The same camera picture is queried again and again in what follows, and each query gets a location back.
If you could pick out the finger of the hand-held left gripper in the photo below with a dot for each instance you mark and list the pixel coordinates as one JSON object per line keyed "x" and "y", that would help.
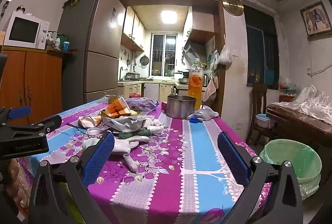
{"x": 18, "y": 112}
{"x": 39, "y": 127}

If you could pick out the grey refrigerator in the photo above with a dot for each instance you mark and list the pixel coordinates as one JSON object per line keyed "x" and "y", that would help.
{"x": 101, "y": 32}

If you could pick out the kitchen window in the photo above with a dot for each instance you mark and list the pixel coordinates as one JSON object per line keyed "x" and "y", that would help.
{"x": 163, "y": 54}

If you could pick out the pink hanging towel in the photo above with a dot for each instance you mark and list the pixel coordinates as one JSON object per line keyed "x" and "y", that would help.
{"x": 210, "y": 90}

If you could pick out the blue white basin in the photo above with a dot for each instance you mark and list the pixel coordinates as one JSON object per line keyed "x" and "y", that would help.
{"x": 263, "y": 120}

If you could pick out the white plastic sheet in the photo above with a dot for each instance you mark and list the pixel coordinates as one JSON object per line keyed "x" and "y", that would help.
{"x": 308, "y": 102}

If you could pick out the white microwave oven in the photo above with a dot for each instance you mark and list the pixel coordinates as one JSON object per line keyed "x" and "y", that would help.
{"x": 23, "y": 29}

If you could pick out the cream upper kitchen cabinets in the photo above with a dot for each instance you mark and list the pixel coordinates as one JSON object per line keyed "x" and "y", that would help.
{"x": 132, "y": 32}

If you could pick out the round bread in plastic wrap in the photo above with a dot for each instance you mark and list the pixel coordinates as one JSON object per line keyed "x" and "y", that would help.
{"x": 114, "y": 98}

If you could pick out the wooden chair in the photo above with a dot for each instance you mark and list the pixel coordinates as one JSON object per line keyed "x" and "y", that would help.
{"x": 258, "y": 99}

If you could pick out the purple tissue packet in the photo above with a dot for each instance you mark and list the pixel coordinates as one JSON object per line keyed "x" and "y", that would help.
{"x": 141, "y": 104}

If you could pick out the dark green packet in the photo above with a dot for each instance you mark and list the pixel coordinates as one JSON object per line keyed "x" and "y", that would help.
{"x": 137, "y": 133}

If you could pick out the white work glove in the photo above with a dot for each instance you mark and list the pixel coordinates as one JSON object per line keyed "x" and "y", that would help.
{"x": 124, "y": 145}

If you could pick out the red apple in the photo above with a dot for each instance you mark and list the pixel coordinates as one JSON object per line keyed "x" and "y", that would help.
{"x": 134, "y": 95}

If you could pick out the orange paper cup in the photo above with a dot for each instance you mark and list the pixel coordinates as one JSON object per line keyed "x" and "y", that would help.
{"x": 118, "y": 108}

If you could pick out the wooden cabinet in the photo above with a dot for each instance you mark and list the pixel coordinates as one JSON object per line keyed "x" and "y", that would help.
{"x": 39, "y": 76}

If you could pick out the dark wooden side table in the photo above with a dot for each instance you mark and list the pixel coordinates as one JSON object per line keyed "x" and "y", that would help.
{"x": 300, "y": 128}

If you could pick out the kitchen ceiling light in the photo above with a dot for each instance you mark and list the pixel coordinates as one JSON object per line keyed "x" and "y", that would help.
{"x": 168, "y": 16}

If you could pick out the floral purple blue tablecloth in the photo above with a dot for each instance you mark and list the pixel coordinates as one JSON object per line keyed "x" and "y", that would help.
{"x": 160, "y": 161}

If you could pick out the bin with green bag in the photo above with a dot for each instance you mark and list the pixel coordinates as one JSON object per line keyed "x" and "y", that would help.
{"x": 293, "y": 161}

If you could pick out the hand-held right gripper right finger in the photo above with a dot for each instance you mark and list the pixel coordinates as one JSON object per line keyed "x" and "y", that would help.
{"x": 232, "y": 159}

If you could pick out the silver white foil wrapper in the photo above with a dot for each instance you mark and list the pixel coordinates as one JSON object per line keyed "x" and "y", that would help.
{"x": 124, "y": 124}

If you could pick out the framed wall picture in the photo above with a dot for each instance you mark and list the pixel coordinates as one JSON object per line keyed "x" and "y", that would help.
{"x": 315, "y": 19}

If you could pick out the hanging white plastic bag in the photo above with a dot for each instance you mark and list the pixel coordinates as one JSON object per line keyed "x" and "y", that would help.
{"x": 225, "y": 55}

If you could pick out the small red box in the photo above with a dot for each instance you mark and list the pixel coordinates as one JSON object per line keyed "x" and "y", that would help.
{"x": 164, "y": 105}

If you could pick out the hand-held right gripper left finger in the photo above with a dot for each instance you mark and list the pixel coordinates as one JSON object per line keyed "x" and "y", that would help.
{"x": 99, "y": 159}

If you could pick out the black wok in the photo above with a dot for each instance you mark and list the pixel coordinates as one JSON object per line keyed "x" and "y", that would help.
{"x": 182, "y": 73}

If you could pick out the blue bottle cap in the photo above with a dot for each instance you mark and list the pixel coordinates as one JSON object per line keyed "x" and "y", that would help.
{"x": 194, "y": 120}

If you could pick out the round brass wall plate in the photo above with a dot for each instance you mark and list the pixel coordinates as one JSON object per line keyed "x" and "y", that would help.
{"x": 232, "y": 5}

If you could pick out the metal pot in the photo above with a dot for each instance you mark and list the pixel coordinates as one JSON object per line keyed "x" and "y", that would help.
{"x": 180, "y": 107}

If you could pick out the dark room window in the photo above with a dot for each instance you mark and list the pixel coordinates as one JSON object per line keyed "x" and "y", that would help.
{"x": 262, "y": 58}

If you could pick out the lower kitchen cabinets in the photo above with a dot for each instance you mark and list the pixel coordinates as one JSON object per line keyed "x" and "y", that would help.
{"x": 145, "y": 90}

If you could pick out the brown upper kitchen cabinet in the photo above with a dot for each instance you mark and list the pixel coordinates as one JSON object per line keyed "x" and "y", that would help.
{"x": 199, "y": 22}

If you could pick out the crumpled paper wrapper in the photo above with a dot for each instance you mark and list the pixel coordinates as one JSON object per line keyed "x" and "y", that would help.
{"x": 88, "y": 121}

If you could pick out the metal kettle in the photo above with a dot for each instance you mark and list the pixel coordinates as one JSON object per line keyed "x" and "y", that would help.
{"x": 205, "y": 80}

